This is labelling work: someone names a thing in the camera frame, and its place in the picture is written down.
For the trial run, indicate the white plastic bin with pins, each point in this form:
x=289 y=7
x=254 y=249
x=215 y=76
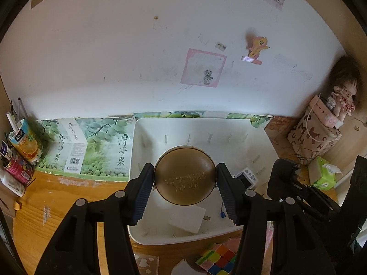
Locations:
x=200 y=131

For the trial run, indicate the yellow pony wall sticker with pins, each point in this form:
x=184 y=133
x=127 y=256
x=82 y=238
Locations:
x=258 y=48

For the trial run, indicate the small blue tube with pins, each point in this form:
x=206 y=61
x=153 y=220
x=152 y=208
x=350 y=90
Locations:
x=5 y=150

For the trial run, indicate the small clear plastic box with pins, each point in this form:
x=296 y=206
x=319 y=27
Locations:
x=146 y=265

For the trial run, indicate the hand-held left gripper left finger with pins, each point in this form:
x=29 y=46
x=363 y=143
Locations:
x=144 y=194

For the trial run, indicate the wooden shelf unit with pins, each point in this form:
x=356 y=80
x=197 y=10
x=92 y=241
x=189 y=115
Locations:
x=355 y=126

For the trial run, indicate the correction tape dispenser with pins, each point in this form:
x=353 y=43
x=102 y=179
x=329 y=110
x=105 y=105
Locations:
x=183 y=269

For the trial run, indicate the red can pen holder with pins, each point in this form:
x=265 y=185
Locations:
x=20 y=169

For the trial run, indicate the brown cartoon cardboard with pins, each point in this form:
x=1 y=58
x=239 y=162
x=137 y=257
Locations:
x=282 y=137

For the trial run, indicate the gold round compact case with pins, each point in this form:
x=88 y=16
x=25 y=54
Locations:
x=185 y=174

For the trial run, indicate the white spray bottle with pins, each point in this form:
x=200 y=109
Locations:
x=11 y=183

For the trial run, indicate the small blue item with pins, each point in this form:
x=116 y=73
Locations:
x=222 y=214

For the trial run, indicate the letter print fabric bag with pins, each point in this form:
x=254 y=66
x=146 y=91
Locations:
x=312 y=143

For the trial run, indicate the green tissue pack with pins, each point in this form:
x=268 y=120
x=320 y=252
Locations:
x=324 y=174

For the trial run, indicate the small grey wall sticker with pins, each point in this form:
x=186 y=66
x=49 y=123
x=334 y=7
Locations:
x=220 y=45

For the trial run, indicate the pink case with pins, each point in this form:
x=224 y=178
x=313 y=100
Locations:
x=324 y=111

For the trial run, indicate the white charger cube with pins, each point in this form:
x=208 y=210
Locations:
x=187 y=219

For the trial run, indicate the brown haired doll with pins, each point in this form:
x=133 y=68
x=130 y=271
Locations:
x=345 y=91

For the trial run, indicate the pink square wall sticker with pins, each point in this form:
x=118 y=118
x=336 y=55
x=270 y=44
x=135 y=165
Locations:
x=203 y=67

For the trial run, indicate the orange juice carton holder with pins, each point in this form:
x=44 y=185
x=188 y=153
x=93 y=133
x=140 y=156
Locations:
x=25 y=143

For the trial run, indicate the small yellow scrap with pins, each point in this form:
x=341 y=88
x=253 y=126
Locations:
x=17 y=205

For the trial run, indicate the multicoloured puzzle cube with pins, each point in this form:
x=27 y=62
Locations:
x=219 y=259

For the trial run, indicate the green grape printed box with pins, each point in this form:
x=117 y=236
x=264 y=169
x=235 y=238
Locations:
x=97 y=146

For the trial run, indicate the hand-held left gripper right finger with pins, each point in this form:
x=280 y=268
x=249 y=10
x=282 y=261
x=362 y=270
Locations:
x=228 y=194

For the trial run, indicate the pink toy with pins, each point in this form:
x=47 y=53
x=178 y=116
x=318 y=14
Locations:
x=233 y=245

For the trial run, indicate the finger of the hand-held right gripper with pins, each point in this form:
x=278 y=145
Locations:
x=359 y=192
x=283 y=177

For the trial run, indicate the small white camera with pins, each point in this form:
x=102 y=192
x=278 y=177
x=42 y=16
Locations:
x=246 y=179

